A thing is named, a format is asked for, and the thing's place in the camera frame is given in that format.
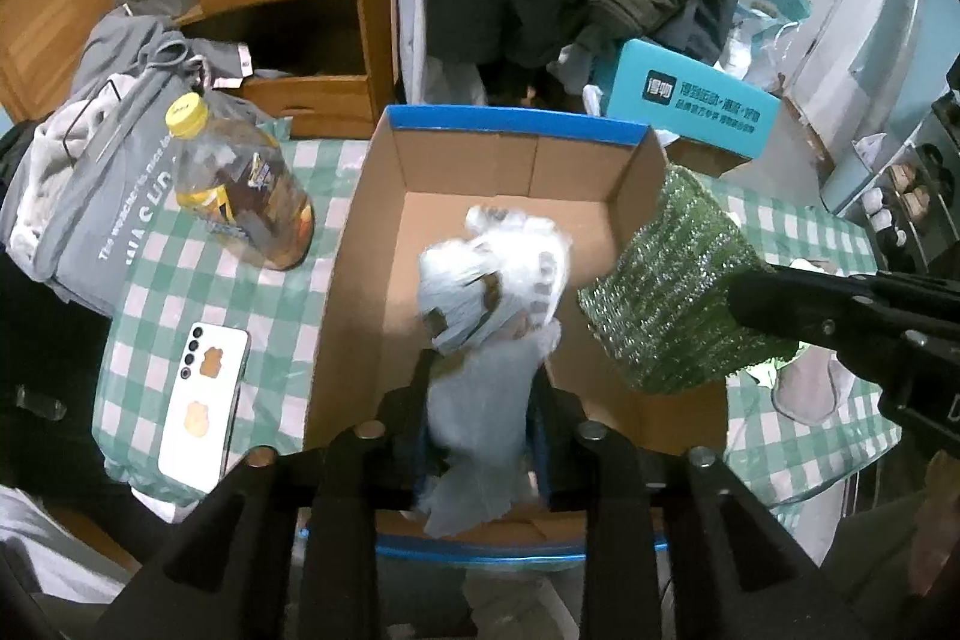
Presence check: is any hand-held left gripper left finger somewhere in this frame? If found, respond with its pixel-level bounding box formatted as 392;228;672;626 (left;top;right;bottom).
94;349;437;640

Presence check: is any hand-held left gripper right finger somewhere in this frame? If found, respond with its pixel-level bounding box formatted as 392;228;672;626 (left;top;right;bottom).
527;379;848;640

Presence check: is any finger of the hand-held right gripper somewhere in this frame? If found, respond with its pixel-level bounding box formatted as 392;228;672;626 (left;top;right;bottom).
727;265;902;350

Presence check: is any cardboard box with blue outside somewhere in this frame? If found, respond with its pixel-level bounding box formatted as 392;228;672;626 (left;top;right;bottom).
300;104;732;562

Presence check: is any green glittery scouring cloth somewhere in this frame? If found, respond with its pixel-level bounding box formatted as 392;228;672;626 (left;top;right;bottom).
577;166;800;395

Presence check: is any white printed plastic bag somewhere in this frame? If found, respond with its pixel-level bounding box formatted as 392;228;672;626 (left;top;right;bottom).
409;203;575;536

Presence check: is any person's right forearm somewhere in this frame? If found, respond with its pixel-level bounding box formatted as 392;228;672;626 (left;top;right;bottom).
821;452;960;618

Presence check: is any small white cloth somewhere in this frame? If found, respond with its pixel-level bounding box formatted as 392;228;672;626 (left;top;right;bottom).
772;347;850;425

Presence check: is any metal shoe rack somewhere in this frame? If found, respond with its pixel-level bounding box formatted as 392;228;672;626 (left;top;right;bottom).
821;85;960;281

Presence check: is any brown cardboard box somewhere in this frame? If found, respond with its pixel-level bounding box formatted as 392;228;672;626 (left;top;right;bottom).
660;122;755;178

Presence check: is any green checkered tablecloth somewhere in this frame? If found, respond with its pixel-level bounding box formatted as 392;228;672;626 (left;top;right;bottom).
101;115;905;521

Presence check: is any white smartphone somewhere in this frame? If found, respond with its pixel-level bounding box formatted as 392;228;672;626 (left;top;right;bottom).
157;323;252;491

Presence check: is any teal printed box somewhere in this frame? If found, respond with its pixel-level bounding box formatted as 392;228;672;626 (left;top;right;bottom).
606;38;781;157

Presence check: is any amber plastic bottle yellow cap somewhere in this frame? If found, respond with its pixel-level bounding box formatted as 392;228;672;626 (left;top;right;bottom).
165;92;316;272

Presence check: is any blue plastic bag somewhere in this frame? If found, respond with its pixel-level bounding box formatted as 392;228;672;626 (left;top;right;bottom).
739;0;812;86

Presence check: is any grey printed hoodie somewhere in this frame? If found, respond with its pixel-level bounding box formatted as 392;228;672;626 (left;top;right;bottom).
30;10;280;319

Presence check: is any dark grey garment pink tag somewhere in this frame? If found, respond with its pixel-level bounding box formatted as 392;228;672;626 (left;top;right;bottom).
184;38;295;90

